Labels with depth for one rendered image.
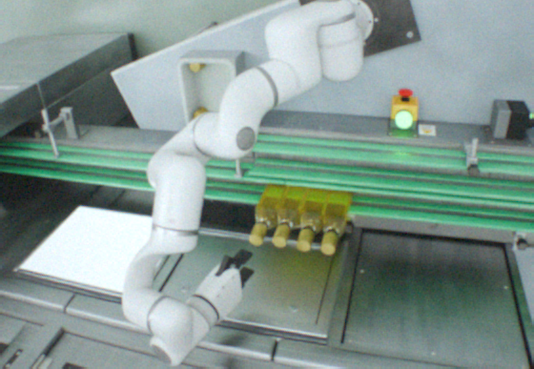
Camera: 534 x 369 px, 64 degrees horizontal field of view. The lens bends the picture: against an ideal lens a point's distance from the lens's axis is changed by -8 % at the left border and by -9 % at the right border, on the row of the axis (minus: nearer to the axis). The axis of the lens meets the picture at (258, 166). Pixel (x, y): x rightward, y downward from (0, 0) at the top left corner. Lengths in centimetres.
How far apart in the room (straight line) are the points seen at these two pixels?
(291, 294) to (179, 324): 40
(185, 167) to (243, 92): 16
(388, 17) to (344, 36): 32
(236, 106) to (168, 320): 38
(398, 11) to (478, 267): 71
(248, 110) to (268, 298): 53
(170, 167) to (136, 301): 26
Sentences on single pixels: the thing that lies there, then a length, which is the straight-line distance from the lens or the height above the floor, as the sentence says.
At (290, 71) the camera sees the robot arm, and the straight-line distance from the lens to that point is 85.
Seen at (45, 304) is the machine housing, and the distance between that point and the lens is 131.
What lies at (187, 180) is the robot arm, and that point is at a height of 139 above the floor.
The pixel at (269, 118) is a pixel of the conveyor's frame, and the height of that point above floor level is 82.
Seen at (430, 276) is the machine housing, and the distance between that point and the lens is 128.
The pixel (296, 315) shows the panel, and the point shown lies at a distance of 111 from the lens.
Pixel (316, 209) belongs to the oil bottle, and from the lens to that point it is 116.
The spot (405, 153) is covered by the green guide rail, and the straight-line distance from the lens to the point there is 120.
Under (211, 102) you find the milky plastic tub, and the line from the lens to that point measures 142.
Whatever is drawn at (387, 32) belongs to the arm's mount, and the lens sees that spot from 123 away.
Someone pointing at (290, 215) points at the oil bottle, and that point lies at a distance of 114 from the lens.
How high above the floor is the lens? 197
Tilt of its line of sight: 54 degrees down
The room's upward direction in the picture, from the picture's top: 151 degrees counter-clockwise
